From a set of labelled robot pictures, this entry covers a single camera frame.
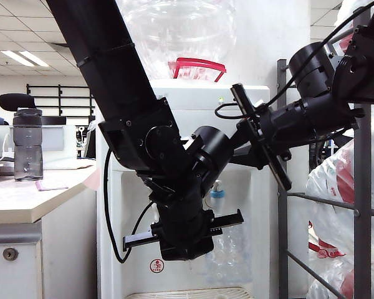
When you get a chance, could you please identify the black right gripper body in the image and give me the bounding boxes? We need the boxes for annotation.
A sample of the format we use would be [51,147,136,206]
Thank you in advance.
[247,101,312,163]

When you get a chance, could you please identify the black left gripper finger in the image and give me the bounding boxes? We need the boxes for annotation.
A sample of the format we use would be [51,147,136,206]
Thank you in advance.
[211,209,245,234]
[123,229,160,250]

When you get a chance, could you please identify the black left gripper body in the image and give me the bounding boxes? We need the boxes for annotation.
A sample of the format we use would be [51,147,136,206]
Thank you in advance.
[151,199,214,244]

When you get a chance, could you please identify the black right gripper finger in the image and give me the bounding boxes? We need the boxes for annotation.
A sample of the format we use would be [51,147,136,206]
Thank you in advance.
[229,145,292,191]
[230,83,258,124]

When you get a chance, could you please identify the white tap blue collar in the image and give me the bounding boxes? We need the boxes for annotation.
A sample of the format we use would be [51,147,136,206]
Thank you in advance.
[209,179,227,200]

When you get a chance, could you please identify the clear textured plastic mug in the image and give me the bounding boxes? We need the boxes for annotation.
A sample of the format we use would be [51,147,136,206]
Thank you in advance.
[202,217,253,289]

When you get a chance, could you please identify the white floor water dispenser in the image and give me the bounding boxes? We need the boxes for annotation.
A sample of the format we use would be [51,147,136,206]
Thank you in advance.
[95,79,271,299]

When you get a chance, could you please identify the bagged water jug red cap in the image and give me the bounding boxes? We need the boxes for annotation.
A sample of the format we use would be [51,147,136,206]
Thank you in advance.
[308,140,374,259]

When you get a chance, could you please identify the white desk cabinet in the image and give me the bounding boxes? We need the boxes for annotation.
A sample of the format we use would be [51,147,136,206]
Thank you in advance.
[0,164,97,299]

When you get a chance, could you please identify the white translucent desk box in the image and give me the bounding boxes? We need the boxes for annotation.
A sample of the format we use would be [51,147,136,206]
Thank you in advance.
[42,124,78,171]

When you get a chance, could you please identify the dark grey water bottle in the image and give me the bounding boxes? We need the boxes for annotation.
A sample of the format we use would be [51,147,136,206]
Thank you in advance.
[12,108,44,181]

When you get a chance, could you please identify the cream drip tray grille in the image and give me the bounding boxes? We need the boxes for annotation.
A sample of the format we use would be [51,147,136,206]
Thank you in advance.
[126,287,252,299]

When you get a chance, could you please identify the dark metal jug rack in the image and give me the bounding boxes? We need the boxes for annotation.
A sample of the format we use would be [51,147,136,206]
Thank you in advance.
[277,6,374,299]

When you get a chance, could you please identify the pink paper packet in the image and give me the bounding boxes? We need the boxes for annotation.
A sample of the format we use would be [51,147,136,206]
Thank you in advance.
[35,181,69,191]

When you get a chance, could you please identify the round cabinet lock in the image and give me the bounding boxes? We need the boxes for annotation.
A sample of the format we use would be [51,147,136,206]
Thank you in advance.
[2,248,19,262]

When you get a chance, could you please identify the black flat monitor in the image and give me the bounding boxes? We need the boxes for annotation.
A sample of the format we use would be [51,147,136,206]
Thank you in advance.
[42,116,67,126]

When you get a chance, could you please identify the black chair headrest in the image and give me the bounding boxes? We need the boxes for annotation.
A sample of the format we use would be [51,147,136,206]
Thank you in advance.
[0,93,37,112]

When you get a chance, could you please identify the ceiling light panel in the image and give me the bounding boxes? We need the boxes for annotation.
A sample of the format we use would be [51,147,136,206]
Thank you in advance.
[1,50,50,68]

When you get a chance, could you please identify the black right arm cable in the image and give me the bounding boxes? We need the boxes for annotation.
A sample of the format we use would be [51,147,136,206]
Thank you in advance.
[214,0,374,121]

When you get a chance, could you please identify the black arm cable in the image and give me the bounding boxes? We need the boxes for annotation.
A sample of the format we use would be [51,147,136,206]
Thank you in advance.
[103,148,156,264]
[214,0,374,121]

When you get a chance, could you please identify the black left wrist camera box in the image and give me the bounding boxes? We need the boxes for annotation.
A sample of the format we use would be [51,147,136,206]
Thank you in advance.
[160,237,215,262]

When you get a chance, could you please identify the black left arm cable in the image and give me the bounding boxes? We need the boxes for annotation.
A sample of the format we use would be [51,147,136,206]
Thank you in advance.
[103,148,156,264]

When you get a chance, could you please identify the clear water jug red handle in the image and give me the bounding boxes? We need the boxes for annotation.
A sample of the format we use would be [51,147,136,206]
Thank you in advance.
[117,0,237,82]

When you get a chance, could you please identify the black wall shelf rails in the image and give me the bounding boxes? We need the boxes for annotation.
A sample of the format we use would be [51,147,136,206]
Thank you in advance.
[26,83,96,118]

